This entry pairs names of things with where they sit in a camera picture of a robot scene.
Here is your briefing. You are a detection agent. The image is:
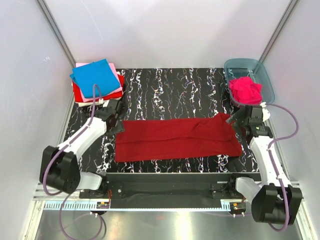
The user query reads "dark red t shirt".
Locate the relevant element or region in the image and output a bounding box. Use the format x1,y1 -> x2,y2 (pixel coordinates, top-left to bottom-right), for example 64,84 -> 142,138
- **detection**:
115,112 -> 243,163

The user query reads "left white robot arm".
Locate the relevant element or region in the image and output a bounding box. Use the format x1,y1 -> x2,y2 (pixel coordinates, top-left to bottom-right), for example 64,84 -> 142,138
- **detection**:
39,99 -> 126,198

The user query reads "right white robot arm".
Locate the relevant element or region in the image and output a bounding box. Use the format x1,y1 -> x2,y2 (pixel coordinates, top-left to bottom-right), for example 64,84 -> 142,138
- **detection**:
225,102 -> 303,231

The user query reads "white folded t shirt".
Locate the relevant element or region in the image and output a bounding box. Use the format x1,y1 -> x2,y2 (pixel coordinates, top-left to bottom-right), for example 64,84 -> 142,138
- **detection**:
76,98 -> 110,108

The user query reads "magenta crumpled t shirt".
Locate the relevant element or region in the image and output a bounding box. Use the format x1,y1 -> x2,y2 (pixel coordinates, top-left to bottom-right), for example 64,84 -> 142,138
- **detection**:
229,76 -> 263,105

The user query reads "pink folded t shirt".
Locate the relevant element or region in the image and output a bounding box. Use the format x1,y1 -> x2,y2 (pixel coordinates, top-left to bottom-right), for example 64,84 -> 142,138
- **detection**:
72,62 -> 123,103

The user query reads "red folded t shirt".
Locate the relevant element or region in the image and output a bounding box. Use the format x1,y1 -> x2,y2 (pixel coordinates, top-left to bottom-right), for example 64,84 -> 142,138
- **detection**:
72,73 -> 125,104

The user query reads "black marble pattern mat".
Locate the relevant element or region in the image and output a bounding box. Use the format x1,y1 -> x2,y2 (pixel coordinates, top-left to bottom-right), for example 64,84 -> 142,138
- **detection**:
78,68 -> 259,174

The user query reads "blue folded t shirt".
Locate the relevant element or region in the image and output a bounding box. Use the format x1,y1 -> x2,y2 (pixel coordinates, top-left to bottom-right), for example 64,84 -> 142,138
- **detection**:
70,59 -> 121,99

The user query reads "teal plastic bin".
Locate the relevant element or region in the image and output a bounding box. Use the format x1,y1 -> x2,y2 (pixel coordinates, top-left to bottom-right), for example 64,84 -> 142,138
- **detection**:
223,58 -> 275,108

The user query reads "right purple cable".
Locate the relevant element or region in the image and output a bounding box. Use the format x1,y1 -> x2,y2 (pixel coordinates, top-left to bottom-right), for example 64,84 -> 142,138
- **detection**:
224,103 -> 300,231

